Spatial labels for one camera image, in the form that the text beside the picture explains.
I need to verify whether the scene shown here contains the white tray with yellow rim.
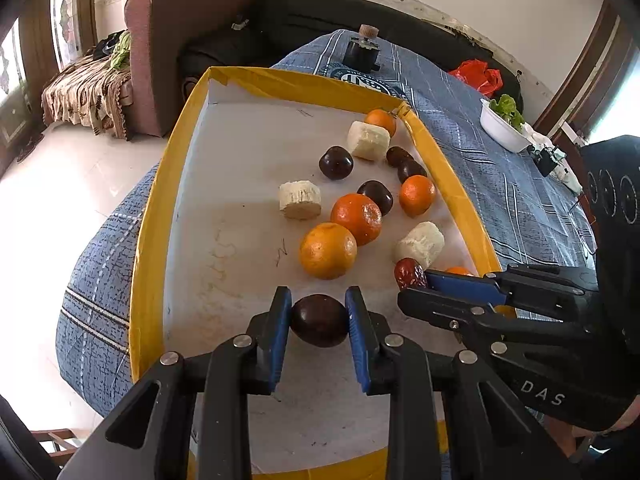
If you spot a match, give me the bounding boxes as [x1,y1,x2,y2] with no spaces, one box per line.
[129,66,518,480]

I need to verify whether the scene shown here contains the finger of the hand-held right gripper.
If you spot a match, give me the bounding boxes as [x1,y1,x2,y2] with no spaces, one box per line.
[397,287,591,358]
[425,266,600,321]

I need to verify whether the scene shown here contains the black chair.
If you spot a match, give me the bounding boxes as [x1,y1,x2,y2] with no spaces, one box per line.
[0,395,61,480]

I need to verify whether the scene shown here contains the green lettuce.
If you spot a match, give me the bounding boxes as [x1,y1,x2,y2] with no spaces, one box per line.
[489,94,526,133]

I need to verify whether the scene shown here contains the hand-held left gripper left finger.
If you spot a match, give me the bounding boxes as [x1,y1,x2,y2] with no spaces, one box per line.
[57,286,293,480]

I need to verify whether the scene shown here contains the wooden stool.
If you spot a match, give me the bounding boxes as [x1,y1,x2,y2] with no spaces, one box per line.
[30,426,98,466]

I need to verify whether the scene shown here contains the blue plaid blanket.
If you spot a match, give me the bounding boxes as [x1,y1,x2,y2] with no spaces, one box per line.
[55,29,598,418]

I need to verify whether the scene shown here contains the green garment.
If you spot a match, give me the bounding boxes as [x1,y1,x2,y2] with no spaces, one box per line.
[110,31,132,71]

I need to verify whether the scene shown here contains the peeled white banana piece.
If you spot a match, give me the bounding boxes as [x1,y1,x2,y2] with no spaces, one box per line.
[347,120,391,161]
[278,180,322,221]
[392,221,445,268]

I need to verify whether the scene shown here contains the white bowl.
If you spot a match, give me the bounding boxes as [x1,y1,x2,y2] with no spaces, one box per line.
[480,98,536,153]

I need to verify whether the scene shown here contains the white cloth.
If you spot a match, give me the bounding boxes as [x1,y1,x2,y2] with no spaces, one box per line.
[520,125,583,193]

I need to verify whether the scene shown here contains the black bottle with cork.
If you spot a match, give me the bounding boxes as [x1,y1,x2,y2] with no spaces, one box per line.
[346,24,382,72]

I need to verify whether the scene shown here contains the large orange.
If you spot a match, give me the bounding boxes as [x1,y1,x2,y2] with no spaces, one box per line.
[330,193,383,247]
[299,222,359,281]

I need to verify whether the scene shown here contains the patterned brown throw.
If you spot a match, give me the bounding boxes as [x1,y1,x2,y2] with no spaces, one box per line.
[41,52,133,141]

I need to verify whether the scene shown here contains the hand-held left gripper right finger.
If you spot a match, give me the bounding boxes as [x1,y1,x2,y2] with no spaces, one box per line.
[344,286,583,480]

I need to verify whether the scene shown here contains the red plastic bag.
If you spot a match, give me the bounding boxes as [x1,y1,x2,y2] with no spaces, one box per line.
[447,59,503,98]

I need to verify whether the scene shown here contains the dark purple plum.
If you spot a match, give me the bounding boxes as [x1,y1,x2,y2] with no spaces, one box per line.
[290,294,349,348]
[319,145,354,180]
[397,159,427,184]
[357,180,394,216]

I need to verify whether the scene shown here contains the black sofa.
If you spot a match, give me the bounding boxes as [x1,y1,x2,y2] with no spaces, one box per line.
[177,0,525,113]

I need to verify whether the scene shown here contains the brown armchair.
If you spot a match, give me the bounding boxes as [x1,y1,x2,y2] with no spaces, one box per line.
[124,0,260,138]

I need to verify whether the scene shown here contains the red date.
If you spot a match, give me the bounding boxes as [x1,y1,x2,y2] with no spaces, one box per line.
[385,146,413,168]
[394,258,428,291]

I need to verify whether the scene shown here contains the black holder cup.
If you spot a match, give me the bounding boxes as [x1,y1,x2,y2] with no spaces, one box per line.
[530,144,560,177]

